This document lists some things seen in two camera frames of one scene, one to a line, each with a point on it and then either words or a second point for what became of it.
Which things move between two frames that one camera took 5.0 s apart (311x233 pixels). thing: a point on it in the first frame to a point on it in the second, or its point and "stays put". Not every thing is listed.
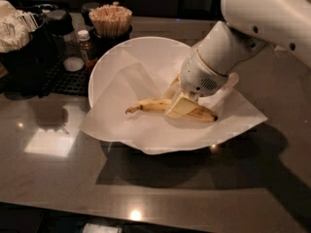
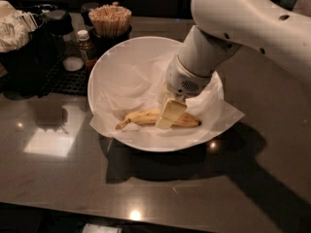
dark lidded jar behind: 86,8 stays put
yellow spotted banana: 201,114 to 150,116
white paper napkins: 16,26 stays put
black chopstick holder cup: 99,46 stays put
